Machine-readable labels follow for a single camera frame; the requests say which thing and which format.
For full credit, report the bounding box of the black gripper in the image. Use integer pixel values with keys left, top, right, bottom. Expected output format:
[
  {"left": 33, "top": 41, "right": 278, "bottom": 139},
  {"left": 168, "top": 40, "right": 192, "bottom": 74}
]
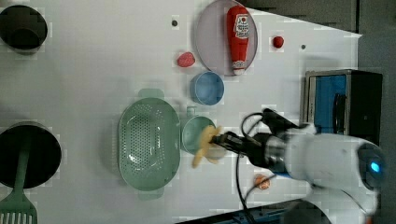
[{"left": 211, "top": 132, "right": 271, "bottom": 168}]

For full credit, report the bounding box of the yellow peeled toy banana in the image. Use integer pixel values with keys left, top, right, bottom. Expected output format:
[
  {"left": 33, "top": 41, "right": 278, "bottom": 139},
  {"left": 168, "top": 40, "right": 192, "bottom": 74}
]
[{"left": 191, "top": 125, "right": 221, "bottom": 168}]

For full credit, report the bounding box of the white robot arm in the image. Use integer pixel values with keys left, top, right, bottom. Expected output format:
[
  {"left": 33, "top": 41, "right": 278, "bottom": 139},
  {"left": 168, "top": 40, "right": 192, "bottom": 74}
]
[{"left": 209, "top": 124, "right": 386, "bottom": 224}]

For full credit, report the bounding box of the green mug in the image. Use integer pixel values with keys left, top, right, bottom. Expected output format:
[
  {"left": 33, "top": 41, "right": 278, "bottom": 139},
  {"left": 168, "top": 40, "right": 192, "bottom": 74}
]
[{"left": 181, "top": 106, "right": 215, "bottom": 155}]

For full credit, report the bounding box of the orange toy fruit half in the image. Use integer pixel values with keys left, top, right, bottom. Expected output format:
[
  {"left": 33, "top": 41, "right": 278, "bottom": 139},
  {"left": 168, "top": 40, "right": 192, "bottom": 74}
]
[{"left": 253, "top": 174, "right": 271, "bottom": 190}]

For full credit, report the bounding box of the blue cup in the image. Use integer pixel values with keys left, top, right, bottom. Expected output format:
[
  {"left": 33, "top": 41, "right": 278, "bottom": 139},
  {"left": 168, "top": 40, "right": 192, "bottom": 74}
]
[{"left": 190, "top": 71, "right": 225, "bottom": 105}]

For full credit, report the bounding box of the green perforated colander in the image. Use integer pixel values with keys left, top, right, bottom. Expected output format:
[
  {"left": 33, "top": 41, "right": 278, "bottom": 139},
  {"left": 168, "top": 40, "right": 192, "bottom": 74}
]
[{"left": 119, "top": 89, "right": 180, "bottom": 201}]

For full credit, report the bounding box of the pink toy strawberry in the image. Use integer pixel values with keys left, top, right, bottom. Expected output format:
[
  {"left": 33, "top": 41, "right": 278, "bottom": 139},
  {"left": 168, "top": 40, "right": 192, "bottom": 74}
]
[{"left": 177, "top": 52, "right": 195, "bottom": 67}]

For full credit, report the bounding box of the grey round plate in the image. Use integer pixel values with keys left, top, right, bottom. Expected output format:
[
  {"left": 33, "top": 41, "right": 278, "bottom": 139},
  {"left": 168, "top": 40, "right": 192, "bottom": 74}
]
[{"left": 194, "top": 0, "right": 258, "bottom": 76}]

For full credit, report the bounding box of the silver toaster oven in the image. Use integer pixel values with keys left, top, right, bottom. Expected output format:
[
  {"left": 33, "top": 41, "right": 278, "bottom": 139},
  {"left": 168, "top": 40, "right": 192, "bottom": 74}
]
[{"left": 301, "top": 69, "right": 383, "bottom": 144}]

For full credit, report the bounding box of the red toy strawberry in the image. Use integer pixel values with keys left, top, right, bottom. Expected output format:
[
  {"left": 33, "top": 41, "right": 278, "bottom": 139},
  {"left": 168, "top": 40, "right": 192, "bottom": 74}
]
[{"left": 273, "top": 36, "right": 284, "bottom": 49}]

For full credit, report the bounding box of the red plush ketchup bottle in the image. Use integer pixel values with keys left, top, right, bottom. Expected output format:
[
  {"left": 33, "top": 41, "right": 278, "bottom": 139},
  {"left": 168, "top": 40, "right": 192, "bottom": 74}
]
[{"left": 226, "top": 5, "right": 249, "bottom": 76}]

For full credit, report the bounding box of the black round pot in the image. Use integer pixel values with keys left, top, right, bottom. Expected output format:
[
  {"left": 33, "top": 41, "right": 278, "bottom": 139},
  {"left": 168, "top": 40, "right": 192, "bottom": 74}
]
[{"left": 0, "top": 122, "right": 62, "bottom": 189}]

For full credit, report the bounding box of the green slotted spatula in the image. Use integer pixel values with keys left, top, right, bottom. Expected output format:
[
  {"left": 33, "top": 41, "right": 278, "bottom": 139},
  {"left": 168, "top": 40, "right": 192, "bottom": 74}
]
[{"left": 0, "top": 139, "right": 37, "bottom": 224}]

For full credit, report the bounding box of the black round container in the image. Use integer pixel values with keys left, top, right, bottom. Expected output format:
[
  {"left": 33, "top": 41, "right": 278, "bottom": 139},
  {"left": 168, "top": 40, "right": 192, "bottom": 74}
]
[{"left": 0, "top": 5, "right": 49, "bottom": 50}]

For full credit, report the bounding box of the blue metal frame rail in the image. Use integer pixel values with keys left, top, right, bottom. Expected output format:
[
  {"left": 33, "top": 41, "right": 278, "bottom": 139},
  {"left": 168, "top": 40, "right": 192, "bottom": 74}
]
[{"left": 180, "top": 199, "right": 300, "bottom": 224}]

